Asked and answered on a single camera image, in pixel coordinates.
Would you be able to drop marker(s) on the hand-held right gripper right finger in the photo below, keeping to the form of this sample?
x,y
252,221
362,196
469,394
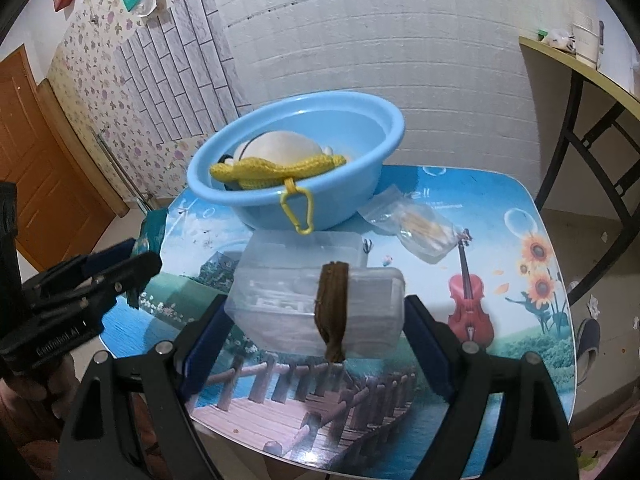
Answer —
x,y
432,345

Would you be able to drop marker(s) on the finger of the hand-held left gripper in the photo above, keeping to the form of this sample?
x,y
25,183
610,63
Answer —
x,y
65,327
100,272

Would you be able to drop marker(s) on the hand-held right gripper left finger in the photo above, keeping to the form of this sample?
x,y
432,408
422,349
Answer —
x,y
207,345

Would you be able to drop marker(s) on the clear box with brown band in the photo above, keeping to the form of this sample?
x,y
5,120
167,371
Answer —
x,y
280,310

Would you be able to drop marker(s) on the clear plastic box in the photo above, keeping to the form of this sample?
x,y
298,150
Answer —
x,y
300,252

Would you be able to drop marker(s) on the yellow knitted pouch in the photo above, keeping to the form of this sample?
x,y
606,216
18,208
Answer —
x,y
260,172

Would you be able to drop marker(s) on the blue plastic basin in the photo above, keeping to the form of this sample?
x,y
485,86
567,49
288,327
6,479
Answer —
x,y
350,160

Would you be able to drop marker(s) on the white plush toy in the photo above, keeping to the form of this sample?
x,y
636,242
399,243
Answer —
x,y
285,147

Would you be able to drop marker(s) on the green packet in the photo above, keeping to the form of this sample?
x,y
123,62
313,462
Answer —
x,y
155,232

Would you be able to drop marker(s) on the wooden door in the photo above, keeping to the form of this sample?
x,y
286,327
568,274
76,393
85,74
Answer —
x,y
40,160

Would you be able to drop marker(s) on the cotton swab packet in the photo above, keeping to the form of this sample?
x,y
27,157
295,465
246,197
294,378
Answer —
x,y
425,230

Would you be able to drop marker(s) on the dark slipper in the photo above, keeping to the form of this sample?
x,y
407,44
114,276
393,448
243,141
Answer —
x,y
589,345

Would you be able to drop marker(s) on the printed folding table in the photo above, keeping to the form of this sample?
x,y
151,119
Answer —
x,y
500,200

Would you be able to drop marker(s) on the yellow desk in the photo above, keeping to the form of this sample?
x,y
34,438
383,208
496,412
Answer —
x,y
585,90

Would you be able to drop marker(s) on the white crumpled bag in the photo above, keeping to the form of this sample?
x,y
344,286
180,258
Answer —
x,y
560,41

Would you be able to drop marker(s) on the white cup on side table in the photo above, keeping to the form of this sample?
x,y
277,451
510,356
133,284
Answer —
x,y
585,42

